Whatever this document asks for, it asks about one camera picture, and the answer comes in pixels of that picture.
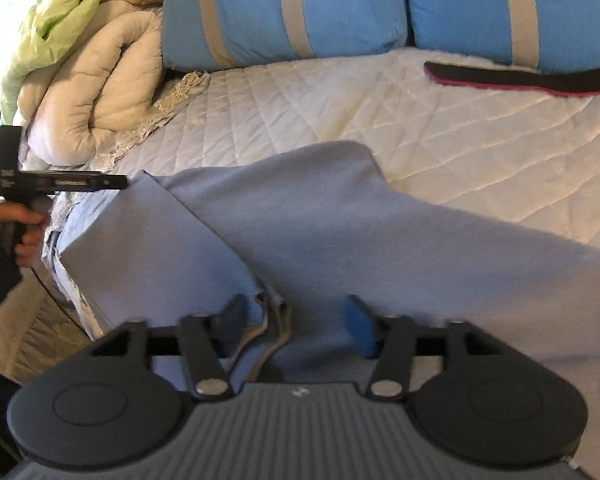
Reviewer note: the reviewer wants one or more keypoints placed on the left blue striped pillow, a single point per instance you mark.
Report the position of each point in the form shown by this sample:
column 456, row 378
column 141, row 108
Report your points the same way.
column 216, row 35

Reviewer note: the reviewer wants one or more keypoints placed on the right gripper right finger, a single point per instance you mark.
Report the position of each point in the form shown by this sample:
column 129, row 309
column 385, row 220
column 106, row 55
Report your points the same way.
column 388, row 340

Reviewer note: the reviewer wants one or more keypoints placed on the blue striped pillow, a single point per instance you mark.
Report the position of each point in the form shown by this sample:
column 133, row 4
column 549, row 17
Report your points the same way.
column 553, row 36
column 216, row 35

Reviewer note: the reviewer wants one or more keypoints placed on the right blue striped pillow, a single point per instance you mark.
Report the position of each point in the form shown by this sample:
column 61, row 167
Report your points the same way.
column 553, row 36

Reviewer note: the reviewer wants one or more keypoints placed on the black strap red edge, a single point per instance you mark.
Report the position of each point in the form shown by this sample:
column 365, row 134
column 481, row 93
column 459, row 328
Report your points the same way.
column 585, row 83

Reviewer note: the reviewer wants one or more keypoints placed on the beige folded comforter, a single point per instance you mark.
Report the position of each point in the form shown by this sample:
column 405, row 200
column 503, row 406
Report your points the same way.
column 103, row 85

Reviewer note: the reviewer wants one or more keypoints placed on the quilted white bedspread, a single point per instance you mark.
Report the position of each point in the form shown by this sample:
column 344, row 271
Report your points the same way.
column 517, row 156

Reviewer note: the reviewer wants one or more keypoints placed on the person's left hand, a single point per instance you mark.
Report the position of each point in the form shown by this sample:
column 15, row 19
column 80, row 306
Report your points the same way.
column 29, row 228

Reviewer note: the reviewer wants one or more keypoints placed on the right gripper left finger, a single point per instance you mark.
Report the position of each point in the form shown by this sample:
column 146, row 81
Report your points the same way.
column 206, row 340

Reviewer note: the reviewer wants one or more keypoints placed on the blue-grey sweatpants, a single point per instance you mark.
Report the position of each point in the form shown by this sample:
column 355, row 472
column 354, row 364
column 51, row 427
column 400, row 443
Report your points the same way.
column 316, row 226

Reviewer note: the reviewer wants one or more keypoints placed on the green cloth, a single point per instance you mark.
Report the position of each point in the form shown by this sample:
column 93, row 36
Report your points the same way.
column 47, row 32

